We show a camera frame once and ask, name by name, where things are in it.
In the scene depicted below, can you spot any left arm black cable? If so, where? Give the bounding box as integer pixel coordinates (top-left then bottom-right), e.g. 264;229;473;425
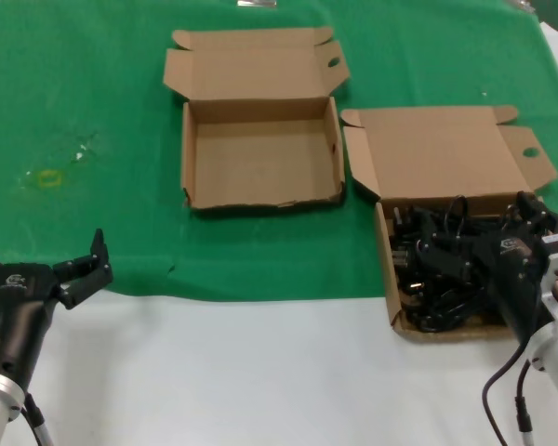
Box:
20;392;55;446

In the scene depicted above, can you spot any open cardboard box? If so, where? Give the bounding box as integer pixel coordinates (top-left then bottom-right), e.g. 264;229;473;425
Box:
339;104;558;346

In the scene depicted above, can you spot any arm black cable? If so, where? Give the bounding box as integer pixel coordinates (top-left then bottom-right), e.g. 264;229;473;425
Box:
20;392;55;446
481;341;538;446

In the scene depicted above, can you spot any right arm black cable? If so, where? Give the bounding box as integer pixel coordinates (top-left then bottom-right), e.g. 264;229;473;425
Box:
481;341;538;446

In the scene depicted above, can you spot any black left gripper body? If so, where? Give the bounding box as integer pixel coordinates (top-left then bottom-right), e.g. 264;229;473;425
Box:
0;262;61;390

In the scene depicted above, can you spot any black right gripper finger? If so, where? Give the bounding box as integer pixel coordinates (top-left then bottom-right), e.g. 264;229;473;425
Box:
506;190;558;239
416;217;485;282

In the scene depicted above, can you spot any cardboard box with torn rim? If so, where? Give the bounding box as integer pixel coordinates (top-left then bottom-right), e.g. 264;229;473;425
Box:
162;26;352;216

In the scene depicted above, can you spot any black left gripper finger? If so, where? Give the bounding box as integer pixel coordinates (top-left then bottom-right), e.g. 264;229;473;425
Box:
50;227;115;311

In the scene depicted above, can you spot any green tablecloth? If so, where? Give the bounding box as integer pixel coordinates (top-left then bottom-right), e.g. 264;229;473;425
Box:
0;0;558;307

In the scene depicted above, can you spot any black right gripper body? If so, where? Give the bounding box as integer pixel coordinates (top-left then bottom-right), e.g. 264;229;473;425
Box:
474;230;552;346

